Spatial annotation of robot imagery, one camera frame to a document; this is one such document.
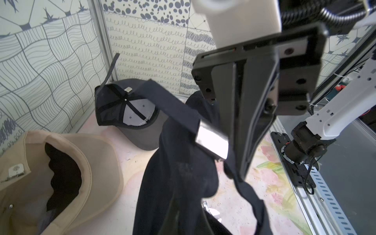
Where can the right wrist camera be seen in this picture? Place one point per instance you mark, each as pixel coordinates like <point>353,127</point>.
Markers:
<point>232,22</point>

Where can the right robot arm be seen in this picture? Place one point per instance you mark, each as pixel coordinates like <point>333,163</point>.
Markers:
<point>354,100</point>

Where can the aluminium front rail frame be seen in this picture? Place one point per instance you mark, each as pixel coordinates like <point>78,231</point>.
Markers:
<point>339,197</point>

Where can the beige baseball cap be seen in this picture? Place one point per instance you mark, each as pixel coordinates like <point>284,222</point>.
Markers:
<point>52,183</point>

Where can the black cap with white logo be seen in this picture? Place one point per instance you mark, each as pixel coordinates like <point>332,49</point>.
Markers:
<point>180,174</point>

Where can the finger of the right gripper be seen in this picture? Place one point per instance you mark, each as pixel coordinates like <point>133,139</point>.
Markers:
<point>259,73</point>
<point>227,83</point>

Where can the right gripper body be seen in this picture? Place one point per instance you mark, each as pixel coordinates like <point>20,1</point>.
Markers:
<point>286,63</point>

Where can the dark grey baseball cap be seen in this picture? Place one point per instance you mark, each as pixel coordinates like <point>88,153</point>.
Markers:
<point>117,104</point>

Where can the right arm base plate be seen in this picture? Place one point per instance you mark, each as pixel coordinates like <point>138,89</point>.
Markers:
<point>299,154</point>

